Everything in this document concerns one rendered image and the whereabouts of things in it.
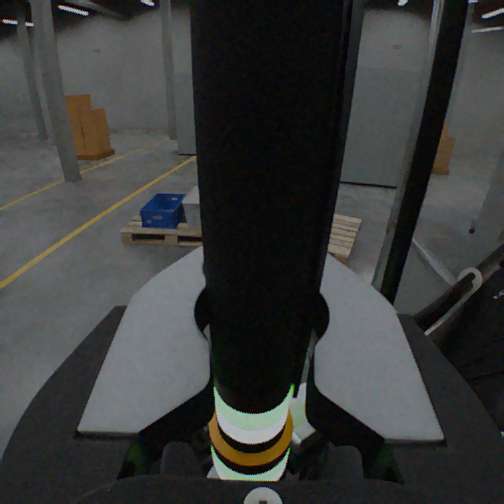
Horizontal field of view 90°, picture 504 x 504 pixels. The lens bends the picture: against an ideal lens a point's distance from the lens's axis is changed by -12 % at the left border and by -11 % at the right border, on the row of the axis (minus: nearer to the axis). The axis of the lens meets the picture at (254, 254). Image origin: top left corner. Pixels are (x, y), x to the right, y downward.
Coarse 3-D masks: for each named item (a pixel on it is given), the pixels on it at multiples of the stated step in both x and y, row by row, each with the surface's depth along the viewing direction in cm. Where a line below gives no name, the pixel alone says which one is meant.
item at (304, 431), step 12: (300, 396) 18; (300, 432) 16; (312, 432) 16; (300, 444) 16; (312, 444) 17; (324, 444) 17; (288, 456) 17; (300, 456) 17; (312, 456) 17; (288, 468) 17; (300, 468) 17
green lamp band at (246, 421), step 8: (216, 392) 11; (216, 400) 12; (288, 400) 12; (224, 408) 11; (280, 408) 11; (224, 416) 11; (232, 416) 11; (240, 416) 11; (248, 416) 11; (256, 416) 11; (264, 416) 11; (272, 416) 11; (280, 416) 11; (240, 424) 11; (248, 424) 11; (256, 424) 11; (264, 424) 11
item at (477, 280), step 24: (456, 0) 8; (456, 24) 9; (456, 48) 9; (432, 72) 10; (432, 96) 10; (432, 120) 11; (432, 144) 11; (432, 168) 12; (408, 192) 13; (408, 216) 13; (408, 240) 14; (480, 264) 31; (384, 288) 16; (456, 288) 27; (432, 312) 24
